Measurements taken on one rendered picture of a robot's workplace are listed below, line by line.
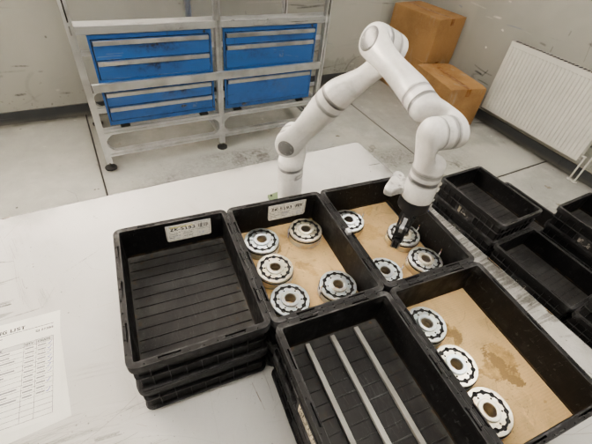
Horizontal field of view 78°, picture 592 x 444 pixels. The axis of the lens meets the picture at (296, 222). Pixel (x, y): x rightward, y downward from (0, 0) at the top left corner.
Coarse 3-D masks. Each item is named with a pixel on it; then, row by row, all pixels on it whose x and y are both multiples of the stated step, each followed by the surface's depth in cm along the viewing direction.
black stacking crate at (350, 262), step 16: (256, 208) 109; (320, 208) 114; (240, 224) 110; (256, 224) 113; (272, 224) 116; (320, 224) 116; (336, 240) 108; (352, 256) 101; (352, 272) 102; (368, 288) 96; (272, 336) 88
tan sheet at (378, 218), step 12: (372, 204) 129; (384, 204) 130; (372, 216) 125; (384, 216) 126; (396, 216) 126; (372, 228) 120; (384, 228) 121; (360, 240) 116; (372, 240) 116; (384, 240) 117; (372, 252) 113; (384, 252) 113; (396, 252) 114; (408, 252) 114; (408, 276) 107
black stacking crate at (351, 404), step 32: (320, 320) 84; (352, 320) 91; (384, 320) 92; (320, 352) 87; (352, 352) 88; (384, 352) 89; (416, 352) 82; (288, 384) 82; (320, 384) 82; (352, 384) 83; (384, 384) 83; (416, 384) 84; (320, 416) 77; (352, 416) 78; (384, 416) 78; (416, 416) 79; (448, 416) 76
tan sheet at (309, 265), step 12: (276, 228) 116; (288, 228) 117; (288, 240) 113; (324, 240) 114; (288, 252) 109; (300, 252) 110; (312, 252) 110; (324, 252) 111; (300, 264) 106; (312, 264) 107; (324, 264) 107; (336, 264) 108; (300, 276) 103; (312, 276) 104; (312, 288) 101; (312, 300) 98
